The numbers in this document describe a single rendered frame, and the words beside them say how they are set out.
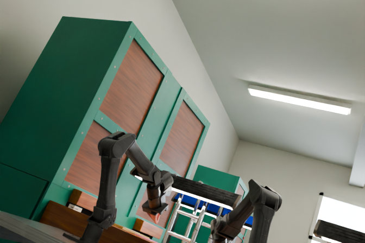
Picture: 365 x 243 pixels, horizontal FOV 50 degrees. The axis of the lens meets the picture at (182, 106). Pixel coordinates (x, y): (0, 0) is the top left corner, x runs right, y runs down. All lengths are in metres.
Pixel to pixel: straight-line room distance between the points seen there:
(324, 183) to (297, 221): 0.79
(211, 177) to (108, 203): 3.38
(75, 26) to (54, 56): 0.22
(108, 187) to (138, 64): 1.00
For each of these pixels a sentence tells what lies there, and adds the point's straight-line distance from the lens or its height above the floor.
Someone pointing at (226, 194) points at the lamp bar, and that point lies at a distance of 1.92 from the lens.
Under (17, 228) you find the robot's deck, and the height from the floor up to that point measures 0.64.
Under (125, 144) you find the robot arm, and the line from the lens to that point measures 1.51.
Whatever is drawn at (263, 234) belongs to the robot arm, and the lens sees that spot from 1.38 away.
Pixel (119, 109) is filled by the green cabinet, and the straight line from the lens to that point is 2.24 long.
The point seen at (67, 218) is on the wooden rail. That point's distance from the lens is 1.91.
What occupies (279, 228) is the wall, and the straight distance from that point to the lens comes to 6.97.
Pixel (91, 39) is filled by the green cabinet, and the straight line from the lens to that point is 2.31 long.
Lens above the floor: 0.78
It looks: 19 degrees up
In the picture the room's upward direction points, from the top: 22 degrees clockwise
